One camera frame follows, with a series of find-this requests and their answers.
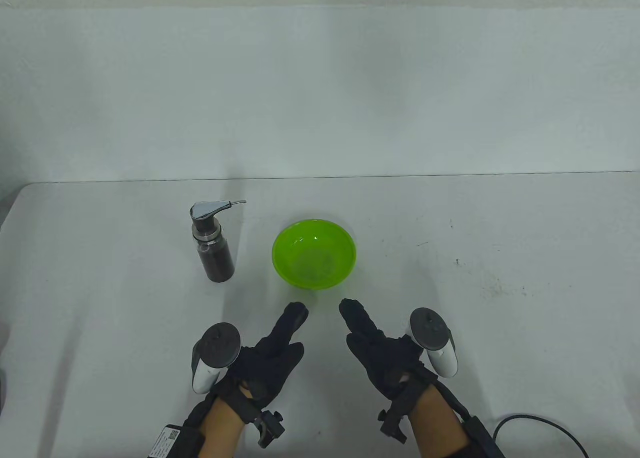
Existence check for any white and black controller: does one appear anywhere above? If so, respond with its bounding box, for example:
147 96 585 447
404 307 458 379
191 323 242 394

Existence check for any person's right forearm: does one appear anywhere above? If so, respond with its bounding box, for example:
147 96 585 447
407 390 468 458

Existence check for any black box with white label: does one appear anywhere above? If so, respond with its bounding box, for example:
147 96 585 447
147 424 206 458

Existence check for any person's left forearm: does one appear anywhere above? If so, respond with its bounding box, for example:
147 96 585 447
197 397 248 458

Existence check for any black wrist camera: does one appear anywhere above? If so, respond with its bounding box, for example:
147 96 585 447
252 410 286 448
378 408 408 444

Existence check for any long black cable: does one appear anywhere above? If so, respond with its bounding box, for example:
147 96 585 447
492 414 591 458

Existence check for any plain black forearm box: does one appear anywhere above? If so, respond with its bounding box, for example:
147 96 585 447
462 415 503 458

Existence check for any person's right hand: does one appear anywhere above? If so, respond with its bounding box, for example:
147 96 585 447
339 298 439 409

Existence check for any white and black right controller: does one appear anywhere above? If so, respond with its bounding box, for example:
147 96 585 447
404 307 458 379

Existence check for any white and black left controller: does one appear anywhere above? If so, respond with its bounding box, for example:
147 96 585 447
191 323 242 394

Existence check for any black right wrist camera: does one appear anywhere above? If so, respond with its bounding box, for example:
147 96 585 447
378 408 408 444

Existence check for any dark sauce pump bottle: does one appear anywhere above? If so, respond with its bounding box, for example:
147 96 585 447
189 200 247 283

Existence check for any person's left hand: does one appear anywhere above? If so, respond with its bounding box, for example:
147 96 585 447
219 302 309 422

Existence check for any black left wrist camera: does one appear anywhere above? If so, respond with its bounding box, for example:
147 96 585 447
252 410 286 448

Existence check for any green plastic bowl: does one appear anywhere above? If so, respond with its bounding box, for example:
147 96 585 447
271 219 358 289

